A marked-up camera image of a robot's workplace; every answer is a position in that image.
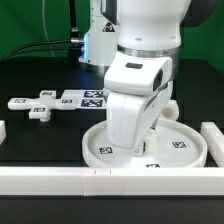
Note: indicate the white front fence bar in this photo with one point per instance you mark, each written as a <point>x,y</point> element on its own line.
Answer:
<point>72,181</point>

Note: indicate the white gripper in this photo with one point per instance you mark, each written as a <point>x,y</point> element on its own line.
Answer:
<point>139,88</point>

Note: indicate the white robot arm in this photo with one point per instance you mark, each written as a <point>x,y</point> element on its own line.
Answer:
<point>150,28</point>

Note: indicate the white round table top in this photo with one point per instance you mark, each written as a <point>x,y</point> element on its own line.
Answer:
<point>169,145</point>

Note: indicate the white left fence bar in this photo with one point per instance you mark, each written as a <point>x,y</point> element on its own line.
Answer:
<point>2,131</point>

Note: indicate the white cross-shaped table base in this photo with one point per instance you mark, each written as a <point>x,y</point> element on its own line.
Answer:
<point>41,107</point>

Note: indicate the white marker sheet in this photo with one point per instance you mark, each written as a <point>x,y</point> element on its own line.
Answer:
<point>87,99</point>

